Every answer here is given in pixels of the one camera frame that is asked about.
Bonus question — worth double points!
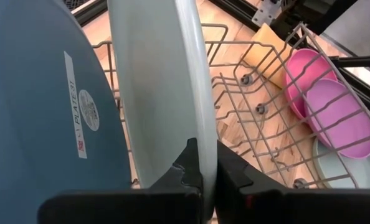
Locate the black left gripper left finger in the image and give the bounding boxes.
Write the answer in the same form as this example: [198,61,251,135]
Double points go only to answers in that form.
[37,138,204,224]

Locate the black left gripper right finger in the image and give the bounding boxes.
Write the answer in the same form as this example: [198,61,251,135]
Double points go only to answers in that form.
[216,139,370,224]

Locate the small light blue plate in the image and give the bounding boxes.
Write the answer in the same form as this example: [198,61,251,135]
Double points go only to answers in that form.
[311,138,370,190]

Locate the purple plate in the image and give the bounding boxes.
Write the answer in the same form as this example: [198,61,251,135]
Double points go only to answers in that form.
[304,78,370,160]

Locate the large pale green plate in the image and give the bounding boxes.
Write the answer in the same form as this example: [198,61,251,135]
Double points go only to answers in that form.
[107,0,219,222]

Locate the large dark blue plate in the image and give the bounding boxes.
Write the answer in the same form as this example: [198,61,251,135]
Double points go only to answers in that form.
[0,0,133,224]

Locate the pink plate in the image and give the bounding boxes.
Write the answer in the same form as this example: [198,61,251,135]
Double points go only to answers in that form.
[283,47,339,121]

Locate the black floor vent grate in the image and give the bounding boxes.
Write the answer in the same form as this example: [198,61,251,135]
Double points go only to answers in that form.
[62,0,91,9]

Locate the grey wire dish rack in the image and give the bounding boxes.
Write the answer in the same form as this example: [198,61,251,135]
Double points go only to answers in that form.
[91,21,370,191]

